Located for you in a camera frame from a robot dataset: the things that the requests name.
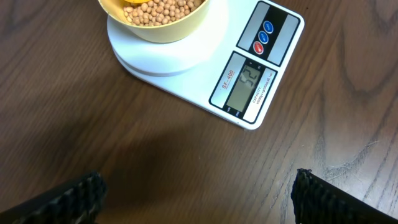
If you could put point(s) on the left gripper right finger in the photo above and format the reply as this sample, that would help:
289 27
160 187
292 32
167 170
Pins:
316 201

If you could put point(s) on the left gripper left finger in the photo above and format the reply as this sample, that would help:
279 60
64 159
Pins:
77 201

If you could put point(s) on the yellow scoop cup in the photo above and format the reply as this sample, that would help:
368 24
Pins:
137 1

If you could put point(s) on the white digital kitchen scale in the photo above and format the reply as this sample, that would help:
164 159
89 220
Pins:
231 65

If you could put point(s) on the pale yellow bowl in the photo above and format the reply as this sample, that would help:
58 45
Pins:
158 34

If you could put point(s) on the soybeans in bowl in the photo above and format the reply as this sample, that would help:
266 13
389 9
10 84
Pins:
159 12

